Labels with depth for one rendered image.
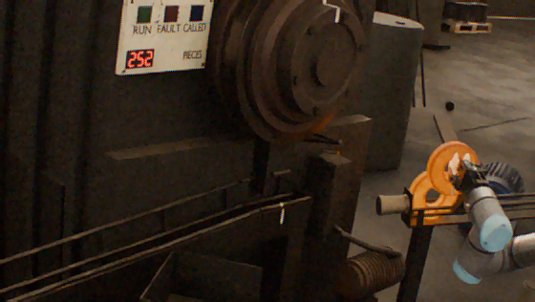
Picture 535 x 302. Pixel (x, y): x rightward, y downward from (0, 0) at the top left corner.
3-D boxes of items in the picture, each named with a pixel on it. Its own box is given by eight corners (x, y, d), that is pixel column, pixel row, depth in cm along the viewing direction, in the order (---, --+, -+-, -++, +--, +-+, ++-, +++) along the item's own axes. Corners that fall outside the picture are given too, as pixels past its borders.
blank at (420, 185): (417, 226, 252) (422, 229, 249) (400, 185, 246) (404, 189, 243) (460, 200, 252) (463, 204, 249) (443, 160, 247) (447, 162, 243)
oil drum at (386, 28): (288, 146, 520) (310, 5, 494) (349, 136, 563) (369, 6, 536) (363, 178, 482) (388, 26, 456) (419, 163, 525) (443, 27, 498)
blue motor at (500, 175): (451, 235, 412) (465, 172, 401) (471, 204, 462) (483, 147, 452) (506, 250, 401) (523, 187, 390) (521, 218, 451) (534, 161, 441)
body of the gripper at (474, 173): (481, 158, 225) (496, 183, 215) (472, 183, 230) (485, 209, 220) (458, 157, 223) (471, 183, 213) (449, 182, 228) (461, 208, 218)
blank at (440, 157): (428, 141, 233) (432, 145, 230) (476, 140, 236) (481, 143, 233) (424, 193, 238) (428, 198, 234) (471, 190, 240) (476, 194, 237)
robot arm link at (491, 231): (475, 253, 205) (491, 223, 199) (460, 223, 215) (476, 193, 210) (504, 256, 207) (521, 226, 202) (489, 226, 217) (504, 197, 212)
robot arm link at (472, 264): (491, 284, 217) (510, 249, 210) (460, 289, 211) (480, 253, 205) (474, 262, 223) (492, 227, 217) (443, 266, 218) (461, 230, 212)
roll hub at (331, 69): (268, 118, 202) (285, 3, 193) (342, 107, 222) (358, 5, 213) (286, 124, 198) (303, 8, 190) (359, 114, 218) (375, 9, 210)
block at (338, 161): (295, 229, 247) (308, 152, 239) (313, 225, 252) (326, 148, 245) (323, 243, 240) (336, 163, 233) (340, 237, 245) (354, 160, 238)
